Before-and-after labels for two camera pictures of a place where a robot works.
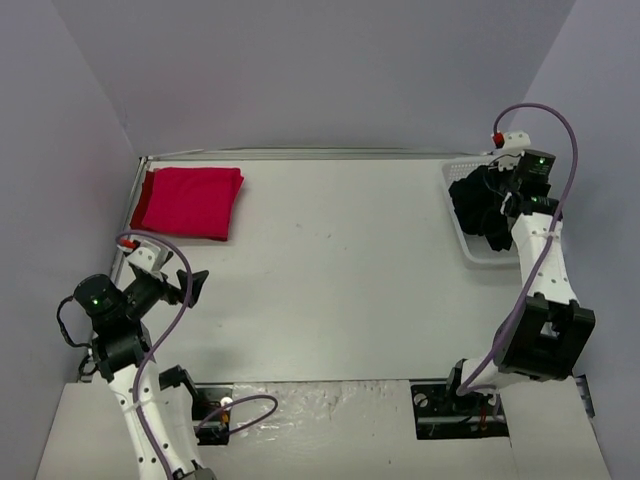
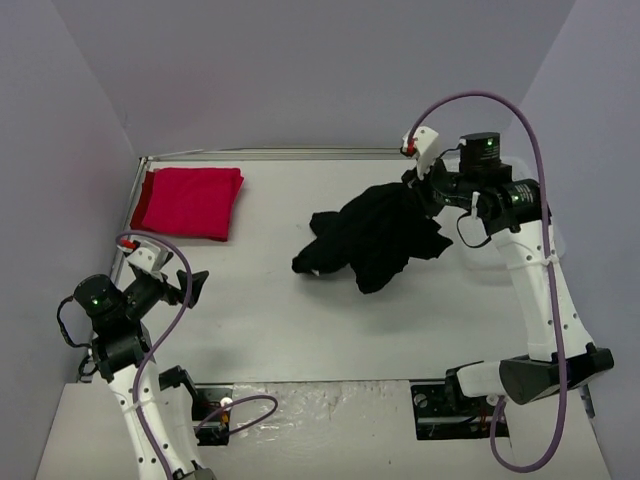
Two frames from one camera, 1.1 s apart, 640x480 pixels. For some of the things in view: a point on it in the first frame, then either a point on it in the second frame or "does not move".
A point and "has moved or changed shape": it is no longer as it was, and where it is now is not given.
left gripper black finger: x=198 y=280 does not move
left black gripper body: x=185 y=288 does not move
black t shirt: x=476 y=200 has moved or changed shape
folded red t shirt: x=193 y=201 does not move
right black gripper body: x=495 y=190 → x=430 y=187
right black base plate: x=467 y=416 does not move
